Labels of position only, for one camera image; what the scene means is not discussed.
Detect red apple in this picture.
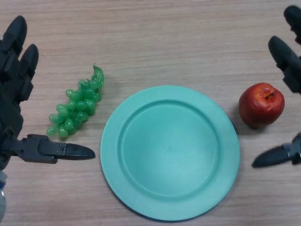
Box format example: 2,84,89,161
238,82,285,128

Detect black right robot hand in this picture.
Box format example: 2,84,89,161
251,5,301,168

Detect green grape bunch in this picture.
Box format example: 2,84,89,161
48,63,106,140

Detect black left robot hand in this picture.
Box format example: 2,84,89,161
0,15,96,170

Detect green round plate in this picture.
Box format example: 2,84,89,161
100,85,240,222

